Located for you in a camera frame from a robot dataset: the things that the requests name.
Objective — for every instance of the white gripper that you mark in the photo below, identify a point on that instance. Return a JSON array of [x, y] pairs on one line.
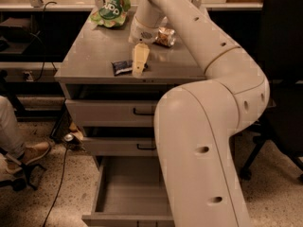
[[142, 32]]

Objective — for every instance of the blue rxbar blueberry bar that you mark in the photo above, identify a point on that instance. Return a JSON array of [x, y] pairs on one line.
[[122, 67]]

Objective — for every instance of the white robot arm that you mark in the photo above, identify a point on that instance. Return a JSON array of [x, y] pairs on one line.
[[194, 122]]

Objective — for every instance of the grey drawer cabinet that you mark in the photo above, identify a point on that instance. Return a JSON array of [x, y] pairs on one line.
[[87, 74]]

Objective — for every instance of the grey top drawer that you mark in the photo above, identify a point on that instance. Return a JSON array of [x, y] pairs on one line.
[[111, 113]]

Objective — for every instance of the grey middle drawer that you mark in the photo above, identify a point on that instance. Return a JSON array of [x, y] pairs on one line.
[[120, 146]]

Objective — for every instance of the grey open bottom drawer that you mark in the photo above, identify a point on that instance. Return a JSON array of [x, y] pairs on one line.
[[130, 193]]

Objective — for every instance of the crushed gold soda can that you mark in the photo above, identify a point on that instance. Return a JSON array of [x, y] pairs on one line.
[[165, 37]]

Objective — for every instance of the green chip bag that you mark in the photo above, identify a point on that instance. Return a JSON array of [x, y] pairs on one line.
[[112, 14]]

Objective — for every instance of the silver can on floor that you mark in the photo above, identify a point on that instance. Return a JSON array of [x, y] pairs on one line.
[[69, 138]]

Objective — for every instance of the tan shoe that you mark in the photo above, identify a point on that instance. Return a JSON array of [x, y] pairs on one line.
[[27, 155]]

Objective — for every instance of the black office chair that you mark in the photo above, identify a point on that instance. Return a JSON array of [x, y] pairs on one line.
[[280, 56]]

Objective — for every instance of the light trouser leg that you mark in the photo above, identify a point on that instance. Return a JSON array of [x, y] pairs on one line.
[[11, 140]]

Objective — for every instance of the wall power outlet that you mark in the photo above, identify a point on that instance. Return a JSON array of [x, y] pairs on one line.
[[28, 76]]

